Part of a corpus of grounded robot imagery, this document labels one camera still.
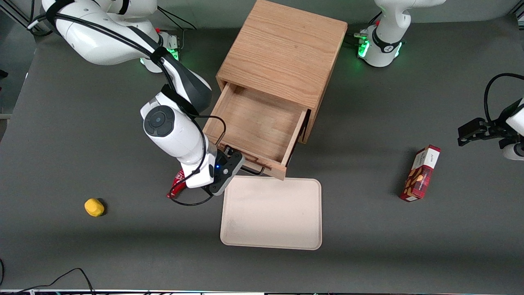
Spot wooden drawer cabinet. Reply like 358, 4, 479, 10
216, 0, 348, 144

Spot cream plastic tray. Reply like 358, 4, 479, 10
220, 176, 323, 251

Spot red snack packet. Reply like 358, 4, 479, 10
166, 169, 185, 200

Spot thin black table cable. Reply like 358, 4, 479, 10
0, 268, 95, 295

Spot wooden drawer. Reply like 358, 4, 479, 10
203, 81, 312, 181

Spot black base cable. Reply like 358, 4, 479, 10
158, 6, 197, 31

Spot dark aluminium frame rail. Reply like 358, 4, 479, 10
0, 0, 41, 25

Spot red tartan cookie box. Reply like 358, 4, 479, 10
399, 145, 442, 202

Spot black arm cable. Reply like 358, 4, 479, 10
27, 8, 226, 207

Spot yellow lemon toy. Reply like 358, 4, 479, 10
84, 198, 105, 217

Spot black looped cable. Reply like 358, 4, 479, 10
484, 73, 524, 123

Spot white connector box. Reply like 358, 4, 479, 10
162, 33, 183, 52

